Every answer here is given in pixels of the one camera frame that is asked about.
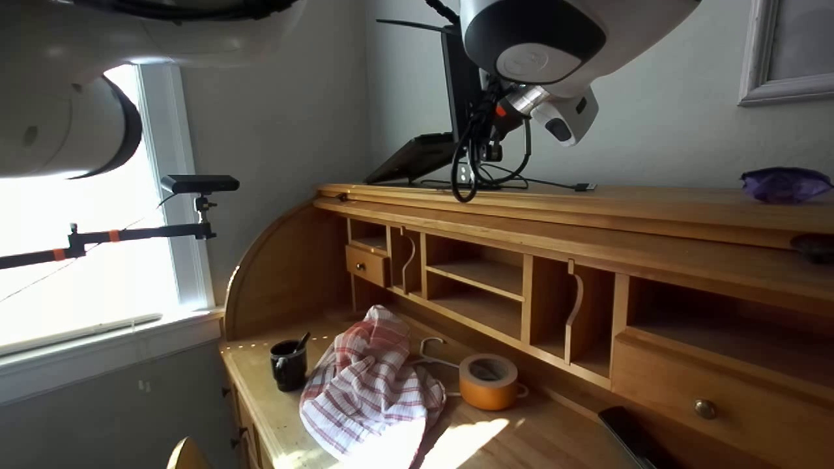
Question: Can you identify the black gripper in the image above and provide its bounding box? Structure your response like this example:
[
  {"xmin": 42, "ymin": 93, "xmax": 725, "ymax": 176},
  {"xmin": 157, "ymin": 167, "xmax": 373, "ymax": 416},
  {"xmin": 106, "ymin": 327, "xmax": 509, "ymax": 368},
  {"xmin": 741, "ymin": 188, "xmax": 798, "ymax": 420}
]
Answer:
[{"xmin": 441, "ymin": 26, "xmax": 502, "ymax": 160}]

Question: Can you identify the black computer keyboard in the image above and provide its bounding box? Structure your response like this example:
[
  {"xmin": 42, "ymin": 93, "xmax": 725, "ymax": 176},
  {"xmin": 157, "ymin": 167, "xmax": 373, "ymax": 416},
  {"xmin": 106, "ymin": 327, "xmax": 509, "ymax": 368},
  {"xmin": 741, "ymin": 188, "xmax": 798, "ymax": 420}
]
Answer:
[{"xmin": 366, "ymin": 132, "xmax": 457, "ymax": 185}]

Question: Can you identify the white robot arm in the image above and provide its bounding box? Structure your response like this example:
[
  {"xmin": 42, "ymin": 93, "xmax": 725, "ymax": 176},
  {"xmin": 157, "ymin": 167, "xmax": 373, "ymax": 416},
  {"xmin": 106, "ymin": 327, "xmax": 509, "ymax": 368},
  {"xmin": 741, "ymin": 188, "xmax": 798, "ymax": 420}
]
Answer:
[{"xmin": 0, "ymin": 0, "xmax": 702, "ymax": 180}]

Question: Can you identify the wooden roll-top desk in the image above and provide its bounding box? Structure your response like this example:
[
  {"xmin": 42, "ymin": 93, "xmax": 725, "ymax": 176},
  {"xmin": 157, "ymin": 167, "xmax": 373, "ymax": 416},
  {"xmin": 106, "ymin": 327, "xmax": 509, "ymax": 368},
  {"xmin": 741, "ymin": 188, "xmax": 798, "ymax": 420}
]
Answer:
[{"xmin": 221, "ymin": 183, "xmax": 834, "ymax": 469}]

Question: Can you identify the white plastic hanger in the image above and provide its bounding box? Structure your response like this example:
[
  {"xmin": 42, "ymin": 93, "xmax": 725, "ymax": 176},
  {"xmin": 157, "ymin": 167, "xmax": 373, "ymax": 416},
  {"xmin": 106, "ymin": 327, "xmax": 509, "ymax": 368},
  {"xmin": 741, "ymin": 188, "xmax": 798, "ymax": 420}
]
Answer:
[{"xmin": 418, "ymin": 335, "xmax": 457, "ymax": 368}]

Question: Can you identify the orange tape roll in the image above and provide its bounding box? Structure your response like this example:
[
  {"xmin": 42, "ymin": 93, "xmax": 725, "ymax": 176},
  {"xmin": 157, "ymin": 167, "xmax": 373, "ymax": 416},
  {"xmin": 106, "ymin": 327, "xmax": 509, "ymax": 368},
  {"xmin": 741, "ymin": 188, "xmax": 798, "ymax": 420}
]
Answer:
[{"xmin": 459, "ymin": 353, "xmax": 519, "ymax": 412}]

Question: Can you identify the purple object on desk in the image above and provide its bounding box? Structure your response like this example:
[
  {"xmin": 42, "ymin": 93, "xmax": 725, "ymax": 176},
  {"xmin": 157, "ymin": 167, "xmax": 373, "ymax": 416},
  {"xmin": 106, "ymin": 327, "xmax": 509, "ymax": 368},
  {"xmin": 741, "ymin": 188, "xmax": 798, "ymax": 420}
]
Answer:
[{"xmin": 741, "ymin": 167, "xmax": 834, "ymax": 203}]

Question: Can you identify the red white checkered cloth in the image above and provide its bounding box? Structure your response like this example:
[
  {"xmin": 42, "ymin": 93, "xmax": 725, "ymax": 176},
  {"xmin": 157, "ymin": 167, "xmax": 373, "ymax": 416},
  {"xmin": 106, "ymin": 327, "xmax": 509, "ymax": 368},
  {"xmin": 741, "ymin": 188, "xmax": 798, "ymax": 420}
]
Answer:
[{"xmin": 300, "ymin": 305, "xmax": 445, "ymax": 469}]

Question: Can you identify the black cup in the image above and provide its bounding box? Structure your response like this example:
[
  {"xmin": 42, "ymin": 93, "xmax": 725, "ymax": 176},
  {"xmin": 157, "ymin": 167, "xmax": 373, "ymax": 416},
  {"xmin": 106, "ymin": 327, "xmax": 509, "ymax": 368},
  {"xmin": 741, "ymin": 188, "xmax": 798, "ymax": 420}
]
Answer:
[{"xmin": 272, "ymin": 341, "xmax": 307, "ymax": 390}]

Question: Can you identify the wooden chair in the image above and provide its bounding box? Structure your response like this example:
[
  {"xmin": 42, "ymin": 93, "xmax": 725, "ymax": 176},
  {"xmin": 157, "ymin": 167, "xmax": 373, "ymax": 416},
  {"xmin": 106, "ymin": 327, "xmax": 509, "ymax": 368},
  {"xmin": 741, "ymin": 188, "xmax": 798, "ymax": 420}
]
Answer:
[{"xmin": 168, "ymin": 438, "xmax": 209, "ymax": 469}]

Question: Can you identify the black keyboard cable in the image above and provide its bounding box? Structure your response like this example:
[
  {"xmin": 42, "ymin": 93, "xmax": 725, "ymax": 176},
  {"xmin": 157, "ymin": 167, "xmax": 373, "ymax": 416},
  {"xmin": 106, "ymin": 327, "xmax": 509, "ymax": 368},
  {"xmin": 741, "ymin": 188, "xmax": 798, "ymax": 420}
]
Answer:
[{"xmin": 448, "ymin": 100, "xmax": 595, "ymax": 206}]

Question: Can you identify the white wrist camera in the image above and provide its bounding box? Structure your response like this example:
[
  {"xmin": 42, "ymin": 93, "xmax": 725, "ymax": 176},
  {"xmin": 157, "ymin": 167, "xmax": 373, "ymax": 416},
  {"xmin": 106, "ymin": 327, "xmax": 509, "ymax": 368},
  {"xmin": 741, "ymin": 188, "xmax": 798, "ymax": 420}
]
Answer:
[{"xmin": 514, "ymin": 85, "xmax": 598, "ymax": 146}]

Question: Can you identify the white picture frame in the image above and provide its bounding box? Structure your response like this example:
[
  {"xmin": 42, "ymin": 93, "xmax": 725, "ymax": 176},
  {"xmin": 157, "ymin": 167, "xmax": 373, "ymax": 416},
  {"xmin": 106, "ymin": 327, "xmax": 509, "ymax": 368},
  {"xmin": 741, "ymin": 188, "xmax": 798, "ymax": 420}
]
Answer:
[{"xmin": 738, "ymin": 0, "xmax": 834, "ymax": 107}]

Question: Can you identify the black camera on tripod arm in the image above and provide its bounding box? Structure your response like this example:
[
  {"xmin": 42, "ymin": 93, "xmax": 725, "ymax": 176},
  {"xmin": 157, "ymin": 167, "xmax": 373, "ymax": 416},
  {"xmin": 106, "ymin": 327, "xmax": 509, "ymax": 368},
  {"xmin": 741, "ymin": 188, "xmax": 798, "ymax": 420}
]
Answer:
[{"xmin": 0, "ymin": 171, "xmax": 242, "ymax": 274}]

